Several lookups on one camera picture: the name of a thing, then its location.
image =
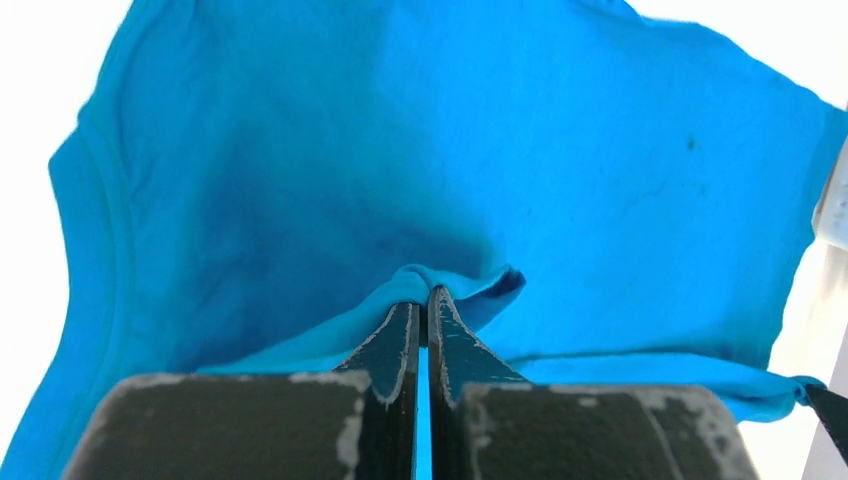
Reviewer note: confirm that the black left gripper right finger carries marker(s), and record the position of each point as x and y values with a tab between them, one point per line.
490	422

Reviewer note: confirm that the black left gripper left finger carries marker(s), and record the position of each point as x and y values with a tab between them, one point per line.
356	421

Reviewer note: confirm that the blue t shirt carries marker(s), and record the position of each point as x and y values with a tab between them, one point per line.
252	184

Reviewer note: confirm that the white plastic laundry basket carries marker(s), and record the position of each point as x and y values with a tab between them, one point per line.
829	220

